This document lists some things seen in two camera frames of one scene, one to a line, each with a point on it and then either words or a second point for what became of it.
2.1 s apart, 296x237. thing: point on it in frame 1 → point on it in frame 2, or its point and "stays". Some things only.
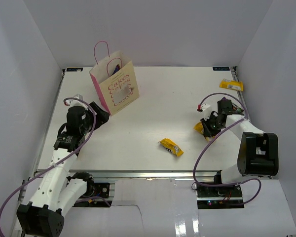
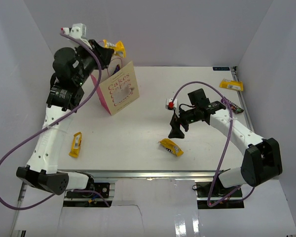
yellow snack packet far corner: x=231 y=84 stays
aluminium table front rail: x=162 y=174 stays
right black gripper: x=208 y=132 → x=175 y=123
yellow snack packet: x=199 y=127 → x=119 y=48
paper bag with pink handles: x=114 y=78 stays
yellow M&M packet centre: x=170 y=146 stays
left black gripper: x=102 y=116 → x=104 y=55
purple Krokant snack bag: x=117 y=68 stays
